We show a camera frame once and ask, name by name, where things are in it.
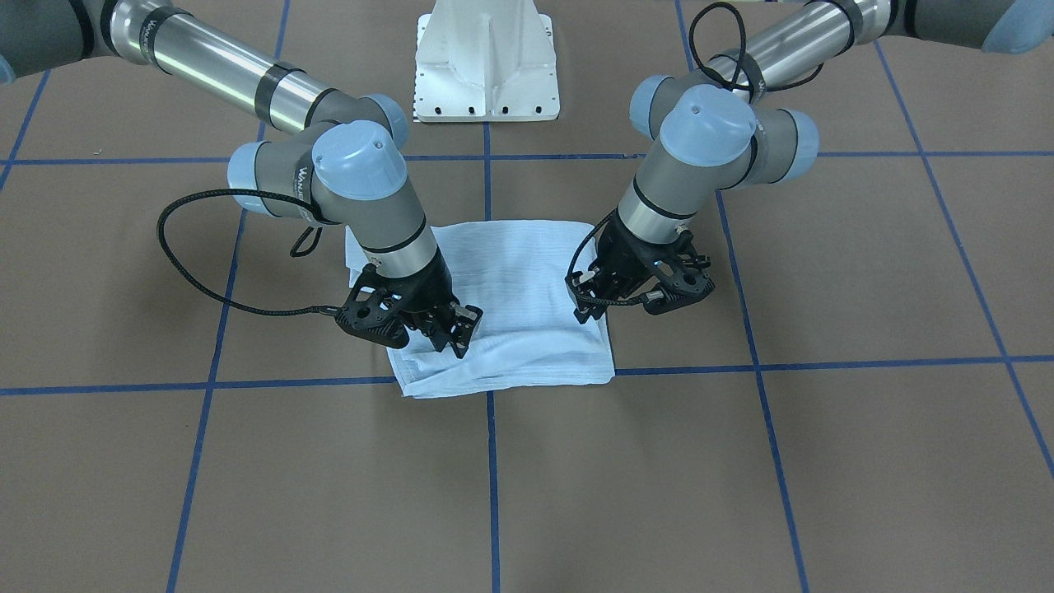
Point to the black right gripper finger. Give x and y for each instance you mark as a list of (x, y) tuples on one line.
[(465, 322), (440, 336)]

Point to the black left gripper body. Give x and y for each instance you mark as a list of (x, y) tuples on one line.
[(623, 257)]

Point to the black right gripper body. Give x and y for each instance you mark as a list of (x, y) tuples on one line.
[(430, 294)]

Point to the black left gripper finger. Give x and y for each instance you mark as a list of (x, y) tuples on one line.
[(581, 288)]

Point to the light blue button-up shirt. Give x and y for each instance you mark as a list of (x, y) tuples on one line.
[(514, 270)]

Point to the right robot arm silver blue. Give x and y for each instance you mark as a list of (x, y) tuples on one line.
[(339, 166)]

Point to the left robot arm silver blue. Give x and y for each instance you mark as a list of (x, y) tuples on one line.
[(709, 134)]

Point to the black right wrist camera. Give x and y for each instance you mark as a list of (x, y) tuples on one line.
[(370, 313)]

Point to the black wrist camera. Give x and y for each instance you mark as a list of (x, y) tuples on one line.
[(370, 313), (681, 275)]

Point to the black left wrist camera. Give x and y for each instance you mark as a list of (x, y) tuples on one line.
[(681, 275)]

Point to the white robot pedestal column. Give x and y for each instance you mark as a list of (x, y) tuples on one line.
[(485, 62)]

